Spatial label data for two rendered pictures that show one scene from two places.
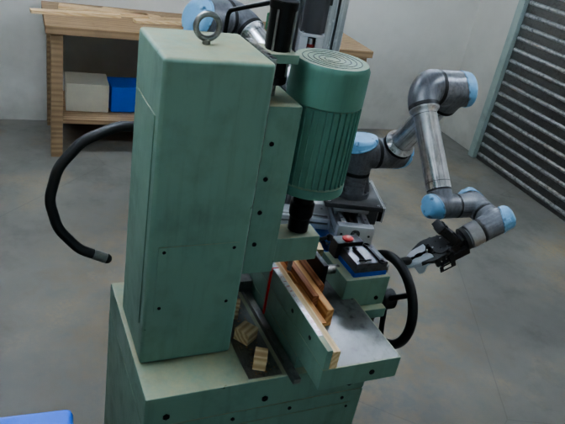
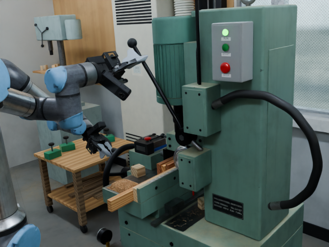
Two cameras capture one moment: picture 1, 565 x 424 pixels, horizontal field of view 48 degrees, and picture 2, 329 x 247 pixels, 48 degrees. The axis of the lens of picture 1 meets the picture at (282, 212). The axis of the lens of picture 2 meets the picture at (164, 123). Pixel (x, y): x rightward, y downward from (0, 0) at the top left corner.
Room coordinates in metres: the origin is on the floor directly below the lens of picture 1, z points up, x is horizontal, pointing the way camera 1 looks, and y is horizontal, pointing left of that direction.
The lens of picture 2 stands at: (1.88, 1.23, 1.50)
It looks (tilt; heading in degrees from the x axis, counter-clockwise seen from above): 16 degrees down; 251
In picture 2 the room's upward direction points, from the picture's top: 3 degrees counter-clockwise
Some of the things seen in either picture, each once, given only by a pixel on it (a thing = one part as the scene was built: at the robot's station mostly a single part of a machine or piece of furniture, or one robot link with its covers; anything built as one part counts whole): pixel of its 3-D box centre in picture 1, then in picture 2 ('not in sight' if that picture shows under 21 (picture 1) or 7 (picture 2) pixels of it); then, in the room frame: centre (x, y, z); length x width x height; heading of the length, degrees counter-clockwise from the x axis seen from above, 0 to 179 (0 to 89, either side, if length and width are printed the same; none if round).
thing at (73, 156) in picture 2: not in sight; (90, 172); (1.56, -1.62, 0.32); 0.66 x 0.57 x 0.64; 27
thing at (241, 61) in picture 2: not in sight; (232, 51); (1.35, 0.30, 1.40); 0.10 x 0.06 x 0.16; 118
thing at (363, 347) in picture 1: (322, 294); (166, 172); (1.41, -0.15, 0.87); 0.61 x 0.30 x 0.06; 28
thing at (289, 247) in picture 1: (287, 244); (185, 143); (1.37, -0.03, 1.03); 0.14 x 0.07 x 0.09; 118
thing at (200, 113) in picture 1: (187, 204); (248, 120); (1.24, 0.21, 1.16); 0.22 x 0.22 x 0.72; 28
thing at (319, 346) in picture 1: (276, 281); (192, 167); (1.34, -0.02, 0.93); 0.60 x 0.02 x 0.06; 28
